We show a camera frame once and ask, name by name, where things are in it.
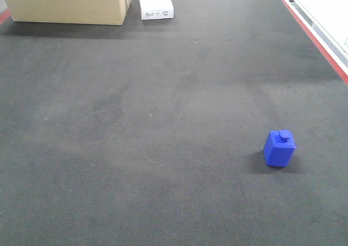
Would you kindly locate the blue plastic block part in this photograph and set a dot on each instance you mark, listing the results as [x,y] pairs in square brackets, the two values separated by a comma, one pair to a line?
[279,148]

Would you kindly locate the large cardboard box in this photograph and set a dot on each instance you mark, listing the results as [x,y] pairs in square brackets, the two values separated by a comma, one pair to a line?
[102,12]

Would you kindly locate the white conveyor side rail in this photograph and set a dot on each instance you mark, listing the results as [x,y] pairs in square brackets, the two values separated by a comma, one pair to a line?
[325,23]

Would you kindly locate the long white carton box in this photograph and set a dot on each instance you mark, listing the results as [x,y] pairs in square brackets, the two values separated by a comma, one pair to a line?
[156,9]

